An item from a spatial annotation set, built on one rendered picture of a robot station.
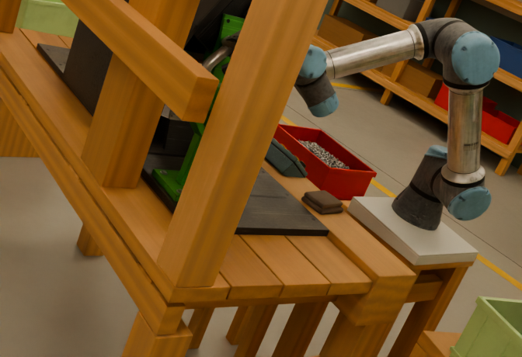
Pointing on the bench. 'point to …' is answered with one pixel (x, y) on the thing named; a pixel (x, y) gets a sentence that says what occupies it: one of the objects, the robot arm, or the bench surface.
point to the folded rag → (322, 202)
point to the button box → (284, 161)
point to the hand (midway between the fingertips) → (225, 49)
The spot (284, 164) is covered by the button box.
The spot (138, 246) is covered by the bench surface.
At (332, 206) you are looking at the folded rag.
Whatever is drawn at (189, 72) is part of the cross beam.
